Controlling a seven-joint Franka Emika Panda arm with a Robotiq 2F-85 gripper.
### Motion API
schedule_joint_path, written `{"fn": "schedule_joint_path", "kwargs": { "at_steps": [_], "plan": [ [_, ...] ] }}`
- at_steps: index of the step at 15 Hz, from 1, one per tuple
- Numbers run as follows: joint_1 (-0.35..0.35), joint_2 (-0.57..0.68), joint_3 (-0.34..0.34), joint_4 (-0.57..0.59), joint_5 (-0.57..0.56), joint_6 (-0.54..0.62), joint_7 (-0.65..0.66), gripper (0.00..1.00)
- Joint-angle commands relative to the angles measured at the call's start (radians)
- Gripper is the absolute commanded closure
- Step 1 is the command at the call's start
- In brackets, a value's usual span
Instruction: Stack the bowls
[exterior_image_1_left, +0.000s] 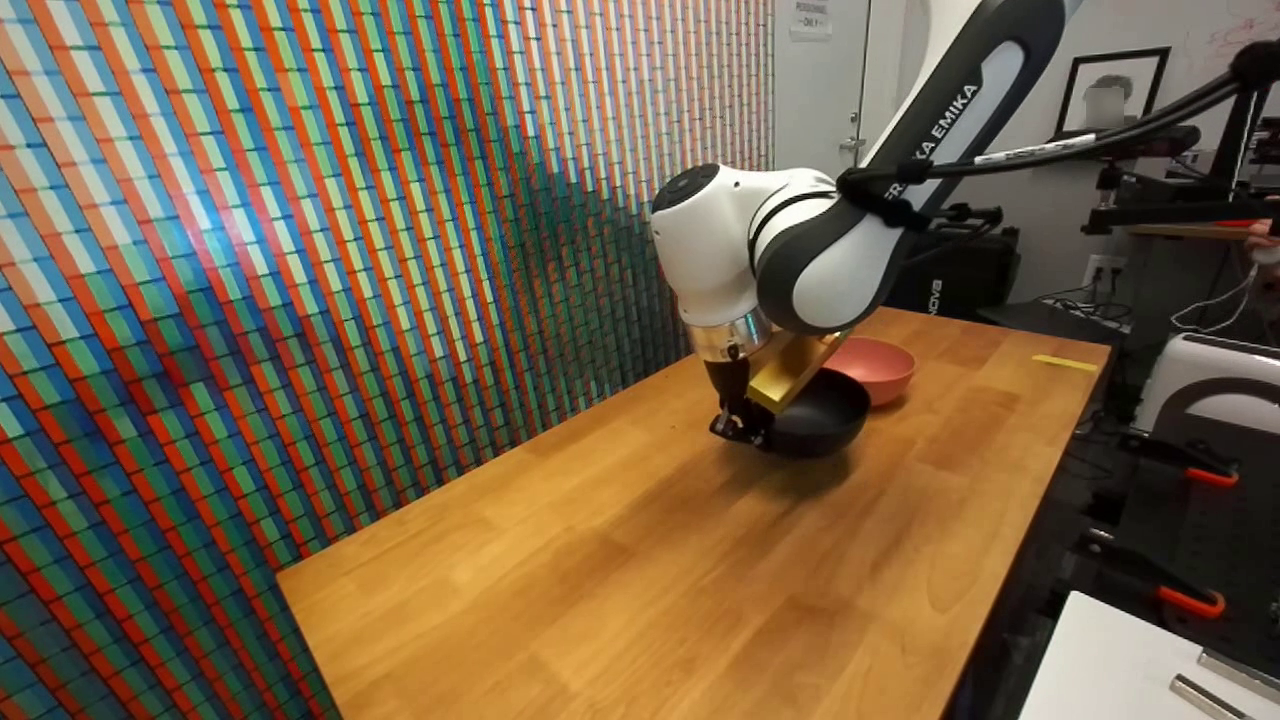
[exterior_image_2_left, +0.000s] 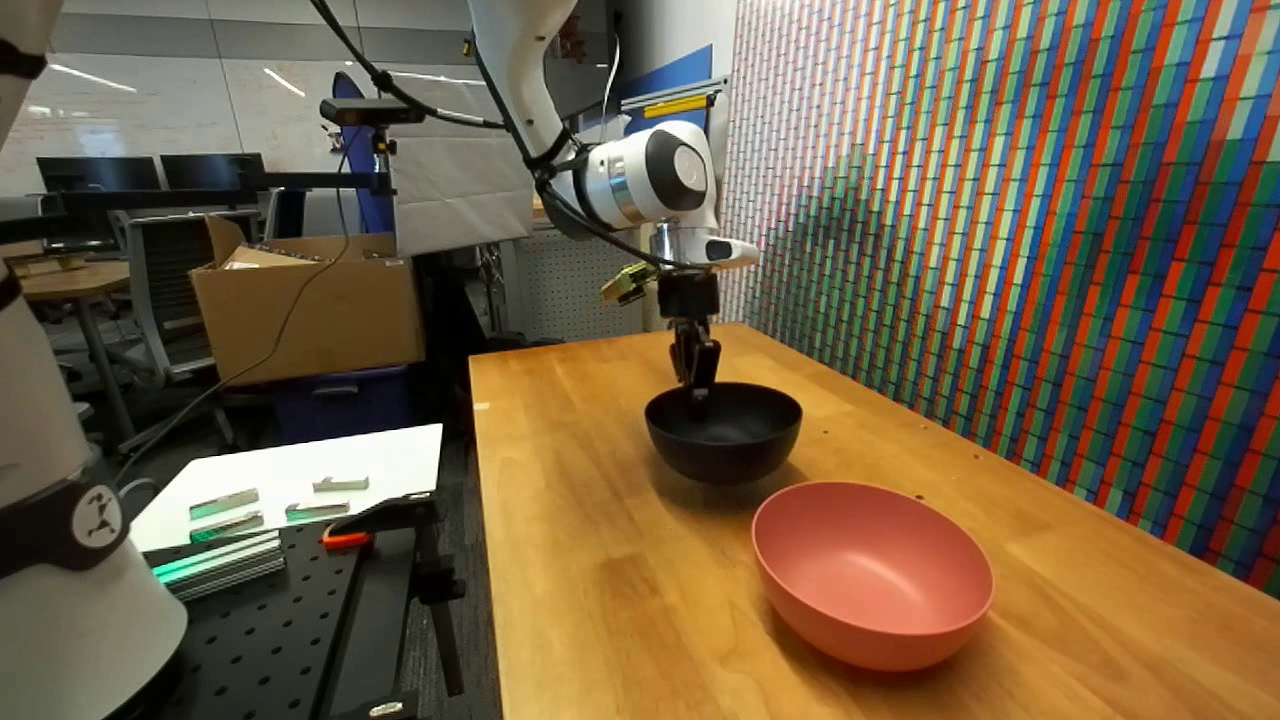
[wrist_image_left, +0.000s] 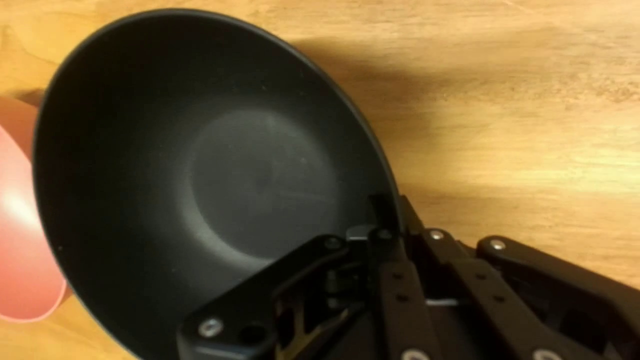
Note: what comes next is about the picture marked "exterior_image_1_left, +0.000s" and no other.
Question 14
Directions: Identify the short grey metal bar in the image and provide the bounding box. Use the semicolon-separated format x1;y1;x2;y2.
1170;667;1251;720

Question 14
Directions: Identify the white wall outlet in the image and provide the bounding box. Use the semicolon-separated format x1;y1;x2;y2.
1080;252;1124;301

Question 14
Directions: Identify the black equipment case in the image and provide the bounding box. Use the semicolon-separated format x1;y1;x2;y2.
884;195;1024;324

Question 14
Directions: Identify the black bowl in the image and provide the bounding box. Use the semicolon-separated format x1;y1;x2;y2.
755;369;877;462

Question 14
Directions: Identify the white flat board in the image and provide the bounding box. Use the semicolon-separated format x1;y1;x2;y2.
1016;589;1280;720

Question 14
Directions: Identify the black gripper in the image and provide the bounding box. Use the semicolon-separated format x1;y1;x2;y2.
701;337;785;454

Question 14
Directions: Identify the white paper wall notice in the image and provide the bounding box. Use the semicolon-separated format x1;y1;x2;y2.
787;0;837;41

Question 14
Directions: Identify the orange and black bar clamp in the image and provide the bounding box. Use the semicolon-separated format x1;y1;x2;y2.
1080;524;1234;627
1115;430;1250;495

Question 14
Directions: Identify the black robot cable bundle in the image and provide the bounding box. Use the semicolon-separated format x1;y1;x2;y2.
837;121;1206;225

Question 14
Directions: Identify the framed portrait picture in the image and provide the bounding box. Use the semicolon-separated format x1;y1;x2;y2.
1051;44;1175;140

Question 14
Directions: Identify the pink bowl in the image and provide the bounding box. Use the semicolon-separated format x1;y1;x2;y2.
820;337;921;414

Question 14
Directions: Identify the black perforated breadboard plate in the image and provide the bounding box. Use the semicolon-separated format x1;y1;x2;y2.
1065;424;1280;676

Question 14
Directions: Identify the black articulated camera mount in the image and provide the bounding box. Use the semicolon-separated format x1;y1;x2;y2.
1086;38;1280;237

